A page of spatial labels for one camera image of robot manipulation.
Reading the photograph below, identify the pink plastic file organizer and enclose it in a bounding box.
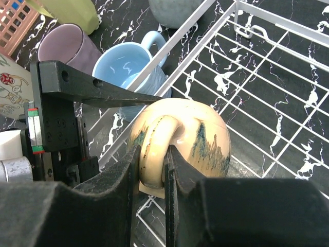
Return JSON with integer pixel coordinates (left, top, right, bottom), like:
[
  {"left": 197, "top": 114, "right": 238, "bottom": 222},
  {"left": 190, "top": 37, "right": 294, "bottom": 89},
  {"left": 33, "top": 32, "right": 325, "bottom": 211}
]
[{"left": 1, "top": 0, "right": 39, "bottom": 57}]

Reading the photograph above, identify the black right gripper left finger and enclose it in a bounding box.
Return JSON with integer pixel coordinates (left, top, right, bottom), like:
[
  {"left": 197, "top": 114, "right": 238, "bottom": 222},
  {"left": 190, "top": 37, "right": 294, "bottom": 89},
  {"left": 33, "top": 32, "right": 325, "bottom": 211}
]
[{"left": 1, "top": 146, "right": 141, "bottom": 246}]

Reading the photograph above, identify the light blue ceramic mug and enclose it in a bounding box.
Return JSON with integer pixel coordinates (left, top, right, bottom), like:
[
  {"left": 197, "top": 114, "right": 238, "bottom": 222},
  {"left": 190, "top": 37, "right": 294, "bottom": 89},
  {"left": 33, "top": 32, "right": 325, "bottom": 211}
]
[{"left": 92, "top": 30, "right": 172, "bottom": 123}]

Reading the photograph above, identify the white wire dish rack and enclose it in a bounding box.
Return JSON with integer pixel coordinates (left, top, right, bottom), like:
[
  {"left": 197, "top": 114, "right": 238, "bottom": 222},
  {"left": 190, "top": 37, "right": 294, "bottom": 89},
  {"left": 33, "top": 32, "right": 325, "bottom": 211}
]
[{"left": 92, "top": 1, "right": 328, "bottom": 246}]

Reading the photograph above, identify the yellow-green ceramic mug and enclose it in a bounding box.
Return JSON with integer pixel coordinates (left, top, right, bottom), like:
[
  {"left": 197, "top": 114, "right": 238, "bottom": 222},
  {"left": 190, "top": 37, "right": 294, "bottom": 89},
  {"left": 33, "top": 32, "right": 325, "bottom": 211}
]
[{"left": 25, "top": 0, "right": 99, "bottom": 34}]

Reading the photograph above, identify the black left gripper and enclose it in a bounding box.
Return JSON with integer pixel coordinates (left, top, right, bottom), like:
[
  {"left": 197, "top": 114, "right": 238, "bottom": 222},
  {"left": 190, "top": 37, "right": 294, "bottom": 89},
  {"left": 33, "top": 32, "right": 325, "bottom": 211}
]
[{"left": 19, "top": 60, "right": 161, "bottom": 185}]

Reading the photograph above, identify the purple ceramic mug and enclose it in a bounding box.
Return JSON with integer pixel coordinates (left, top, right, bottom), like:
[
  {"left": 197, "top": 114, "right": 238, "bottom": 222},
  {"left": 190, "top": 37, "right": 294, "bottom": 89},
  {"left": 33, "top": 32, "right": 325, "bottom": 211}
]
[{"left": 38, "top": 24, "right": 102, "bottom": 75}]

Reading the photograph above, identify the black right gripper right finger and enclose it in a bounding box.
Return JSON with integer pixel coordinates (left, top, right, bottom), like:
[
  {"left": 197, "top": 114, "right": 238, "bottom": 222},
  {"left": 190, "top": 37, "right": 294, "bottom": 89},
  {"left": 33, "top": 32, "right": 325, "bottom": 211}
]
[{"left": 164, "top": 145, "right": 328, "bottom": 246}]

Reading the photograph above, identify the green-inside mushroom pattern mug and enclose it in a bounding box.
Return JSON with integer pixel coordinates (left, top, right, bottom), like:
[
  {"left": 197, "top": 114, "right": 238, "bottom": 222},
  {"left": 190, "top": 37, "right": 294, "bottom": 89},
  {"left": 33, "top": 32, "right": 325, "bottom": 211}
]
[{"left": 0, "top": 55, "right": 33, "bottom": 119}]

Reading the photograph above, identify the tan glazed round mug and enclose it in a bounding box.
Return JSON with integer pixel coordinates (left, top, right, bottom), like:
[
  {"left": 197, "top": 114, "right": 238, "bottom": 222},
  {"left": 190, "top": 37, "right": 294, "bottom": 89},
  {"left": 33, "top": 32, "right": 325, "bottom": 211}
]
[{"left": 127, "top": 98, "right": 231, "bottom": 199}]

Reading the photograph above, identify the dark grey round mug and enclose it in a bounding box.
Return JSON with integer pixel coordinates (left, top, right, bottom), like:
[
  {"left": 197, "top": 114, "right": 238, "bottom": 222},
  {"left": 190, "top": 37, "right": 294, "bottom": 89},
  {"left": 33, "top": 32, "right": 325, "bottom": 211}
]
[{"left": 148, "top": 0, "right": 203, "bottom": 29}]

